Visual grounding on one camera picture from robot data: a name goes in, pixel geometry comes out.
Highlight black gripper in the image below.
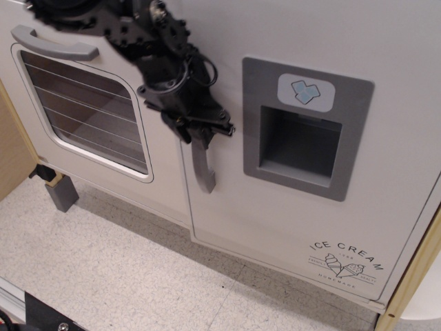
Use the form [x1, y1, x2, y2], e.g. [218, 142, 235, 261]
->
[137, 65, 234, 150]

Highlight grey fridge door handle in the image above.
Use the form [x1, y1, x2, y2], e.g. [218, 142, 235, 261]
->
[191, 139, 216, 194]

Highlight white toy fridge door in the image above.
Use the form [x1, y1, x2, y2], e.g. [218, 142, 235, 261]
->
[180, 1, 440, 310]

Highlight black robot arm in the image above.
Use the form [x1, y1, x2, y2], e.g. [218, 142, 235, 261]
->
[27, 1, 234, 149]

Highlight white toy oven door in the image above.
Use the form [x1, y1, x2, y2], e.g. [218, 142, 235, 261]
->
[1, 1, 191, 228]

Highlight grey ice dispenser panel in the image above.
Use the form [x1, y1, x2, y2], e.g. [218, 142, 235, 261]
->
[243, 57, 375, 201]

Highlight grey cabinet leg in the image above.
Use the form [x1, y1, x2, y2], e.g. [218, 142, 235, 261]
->
[45, 176, 79, 212]

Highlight wooden side panel left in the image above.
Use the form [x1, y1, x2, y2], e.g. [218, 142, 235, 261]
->
[1, 82, 39, 200]

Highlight grey oven door handle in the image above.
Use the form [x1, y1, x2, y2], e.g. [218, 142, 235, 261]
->
[10, 25, 99, 61]

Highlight black clamp bracket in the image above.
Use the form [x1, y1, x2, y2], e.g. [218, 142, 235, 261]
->
[28, 164, 57, 182]

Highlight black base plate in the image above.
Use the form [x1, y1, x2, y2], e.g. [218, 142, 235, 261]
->
[25, 292, 85, 331]

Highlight aluminium rail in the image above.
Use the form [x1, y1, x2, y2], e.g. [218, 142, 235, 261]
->
[1, 277, 25, 319]

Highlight wooden frame post right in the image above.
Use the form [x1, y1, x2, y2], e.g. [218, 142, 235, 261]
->
[374, 206, 440, 330]

